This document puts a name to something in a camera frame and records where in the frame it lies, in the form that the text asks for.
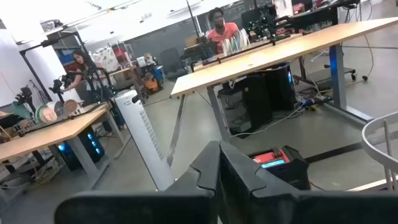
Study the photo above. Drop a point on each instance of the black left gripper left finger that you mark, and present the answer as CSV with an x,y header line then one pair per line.
x,y
140,208

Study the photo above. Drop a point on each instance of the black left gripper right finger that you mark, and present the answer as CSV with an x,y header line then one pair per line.
x,y
280,208

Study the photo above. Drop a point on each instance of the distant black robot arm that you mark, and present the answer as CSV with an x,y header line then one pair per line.
x,y
264,23

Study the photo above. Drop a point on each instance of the red and black power station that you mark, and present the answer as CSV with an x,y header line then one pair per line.
x,y
289,174

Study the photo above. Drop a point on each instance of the white tower fan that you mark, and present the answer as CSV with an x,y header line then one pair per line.
x,y
146,140

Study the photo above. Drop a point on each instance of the computer tower with blue lights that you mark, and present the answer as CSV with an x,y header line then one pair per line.
x,y
90,146

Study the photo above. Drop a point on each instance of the grey mesh computer case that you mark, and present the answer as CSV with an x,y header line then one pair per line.
x,y
233,112

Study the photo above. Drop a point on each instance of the power strip with plugs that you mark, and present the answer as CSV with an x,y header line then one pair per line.
x,y
309,103

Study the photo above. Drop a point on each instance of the black computer tower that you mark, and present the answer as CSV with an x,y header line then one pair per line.
x,y
267,96

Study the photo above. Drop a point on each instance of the wooden desk with grey legs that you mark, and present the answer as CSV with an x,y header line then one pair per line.
x,y
280,56
46,135

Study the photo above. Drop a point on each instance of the orange bag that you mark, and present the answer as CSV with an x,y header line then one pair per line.
x,y
151,84

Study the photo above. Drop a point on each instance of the distant rack of plates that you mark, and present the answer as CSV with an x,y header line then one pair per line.
x,y
49,113
236,43

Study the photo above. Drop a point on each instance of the dark office chair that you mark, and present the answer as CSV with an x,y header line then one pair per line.
x,y
171,63

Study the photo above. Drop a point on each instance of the person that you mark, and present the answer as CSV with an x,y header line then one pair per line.
x,y
81,67
222,34

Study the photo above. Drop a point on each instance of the wooden desk with black rail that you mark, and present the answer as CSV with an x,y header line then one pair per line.
x,y
217,62

